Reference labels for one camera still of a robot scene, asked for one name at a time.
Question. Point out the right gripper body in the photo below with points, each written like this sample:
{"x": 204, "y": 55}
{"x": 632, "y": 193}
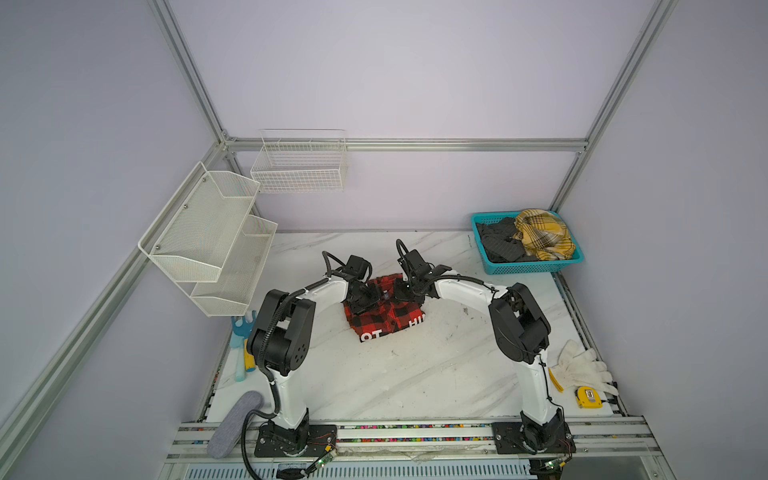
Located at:
{"x": 406, "y": 290}

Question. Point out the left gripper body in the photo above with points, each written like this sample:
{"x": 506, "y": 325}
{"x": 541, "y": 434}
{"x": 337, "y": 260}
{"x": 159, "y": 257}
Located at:
{"x": 367, "y": 297}

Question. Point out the red black plaid shirt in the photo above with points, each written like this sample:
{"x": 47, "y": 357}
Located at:
{"x": 388, "y": 308}

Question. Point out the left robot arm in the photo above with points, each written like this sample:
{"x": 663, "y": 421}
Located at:
{"x": 279, "y": 342}

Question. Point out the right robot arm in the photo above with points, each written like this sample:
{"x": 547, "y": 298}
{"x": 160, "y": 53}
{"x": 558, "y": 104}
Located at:
{"x": 521, "y": 333}

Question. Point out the teal plastic basket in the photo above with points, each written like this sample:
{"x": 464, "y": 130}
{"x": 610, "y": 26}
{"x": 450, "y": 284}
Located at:
{"x": 523, "y": 267}

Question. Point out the dark grey shirt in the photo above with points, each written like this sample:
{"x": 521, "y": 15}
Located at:
{"x": 500, "y": 243}

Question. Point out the teal hand rake tool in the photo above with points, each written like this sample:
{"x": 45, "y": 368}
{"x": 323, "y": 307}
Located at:
{"x": 241, "y": 330}

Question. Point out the yellow plaid shirt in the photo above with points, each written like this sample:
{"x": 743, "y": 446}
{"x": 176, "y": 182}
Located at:
{"x": 544, "y": 235}

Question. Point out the white work glove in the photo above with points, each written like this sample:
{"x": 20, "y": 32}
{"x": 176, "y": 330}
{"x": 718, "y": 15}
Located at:
{"x": 579, "y": 367}

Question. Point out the grey foam pad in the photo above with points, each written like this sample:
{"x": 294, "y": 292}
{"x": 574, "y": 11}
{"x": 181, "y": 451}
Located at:
{"x": 227, "y": 434}

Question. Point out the yellow tape measure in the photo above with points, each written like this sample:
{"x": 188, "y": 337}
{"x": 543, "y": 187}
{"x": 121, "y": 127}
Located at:
{"x": 588, "y": 398}

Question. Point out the white wire wall basket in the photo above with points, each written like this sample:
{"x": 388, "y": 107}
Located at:
{"x": 301, "y": 161}

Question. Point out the white mesh wall shelf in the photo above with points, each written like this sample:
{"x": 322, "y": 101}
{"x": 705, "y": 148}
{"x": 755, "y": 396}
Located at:
{"x": 209, "y": 242}

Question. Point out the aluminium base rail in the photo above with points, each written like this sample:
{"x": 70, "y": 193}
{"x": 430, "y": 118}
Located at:
{"x": 601, "y": 448}

